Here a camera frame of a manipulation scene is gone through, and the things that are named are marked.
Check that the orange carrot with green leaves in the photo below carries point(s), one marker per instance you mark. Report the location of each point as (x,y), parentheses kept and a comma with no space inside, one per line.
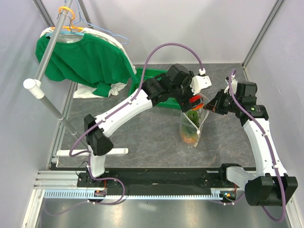
(189,132)

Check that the white slotted cable duct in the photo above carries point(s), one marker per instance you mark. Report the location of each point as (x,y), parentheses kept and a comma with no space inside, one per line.
(212,194)

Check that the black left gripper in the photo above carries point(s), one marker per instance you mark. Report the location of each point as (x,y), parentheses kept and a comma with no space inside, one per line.
(185,105)

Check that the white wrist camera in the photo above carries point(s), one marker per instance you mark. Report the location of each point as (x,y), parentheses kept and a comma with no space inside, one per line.
(200,82)
(234,84)

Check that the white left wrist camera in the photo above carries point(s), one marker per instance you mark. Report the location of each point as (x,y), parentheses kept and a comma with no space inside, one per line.
(200,82)

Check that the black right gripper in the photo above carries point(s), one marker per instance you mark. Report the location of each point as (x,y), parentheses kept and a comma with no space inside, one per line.
(214,105)

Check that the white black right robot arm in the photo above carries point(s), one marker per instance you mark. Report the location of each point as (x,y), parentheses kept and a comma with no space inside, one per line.
(270,185)

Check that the red tomato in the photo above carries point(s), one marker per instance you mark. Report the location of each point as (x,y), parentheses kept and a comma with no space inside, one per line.
(196,102)

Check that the white t-shirt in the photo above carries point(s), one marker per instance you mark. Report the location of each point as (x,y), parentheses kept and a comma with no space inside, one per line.
(97,62)

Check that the teal clothes hanger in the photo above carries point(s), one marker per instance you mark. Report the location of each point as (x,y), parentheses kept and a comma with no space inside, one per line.
(66,35)

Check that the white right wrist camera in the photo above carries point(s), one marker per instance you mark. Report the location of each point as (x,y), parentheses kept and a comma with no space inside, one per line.
(234,84)

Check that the clear dotted zip top bag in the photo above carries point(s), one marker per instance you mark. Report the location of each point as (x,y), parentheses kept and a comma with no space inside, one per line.
(202,113)

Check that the green t-shirt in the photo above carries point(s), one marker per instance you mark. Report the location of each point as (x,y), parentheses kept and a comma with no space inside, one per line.
(80,61)

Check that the silver clothes rack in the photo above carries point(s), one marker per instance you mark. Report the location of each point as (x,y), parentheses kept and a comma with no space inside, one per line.
(52,71)

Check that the green bell pepper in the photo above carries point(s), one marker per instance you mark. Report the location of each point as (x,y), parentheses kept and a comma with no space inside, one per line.
(193,116)

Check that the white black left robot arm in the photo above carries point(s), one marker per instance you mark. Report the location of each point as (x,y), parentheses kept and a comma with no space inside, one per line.
(178,83)

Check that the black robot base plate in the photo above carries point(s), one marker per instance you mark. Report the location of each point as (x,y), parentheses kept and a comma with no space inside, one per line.
(203,178)

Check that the blue wire hanger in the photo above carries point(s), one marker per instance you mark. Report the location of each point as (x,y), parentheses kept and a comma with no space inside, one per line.
(85,18)

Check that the green plastic tray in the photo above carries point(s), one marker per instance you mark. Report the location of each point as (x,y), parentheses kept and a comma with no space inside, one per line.
(150,73)

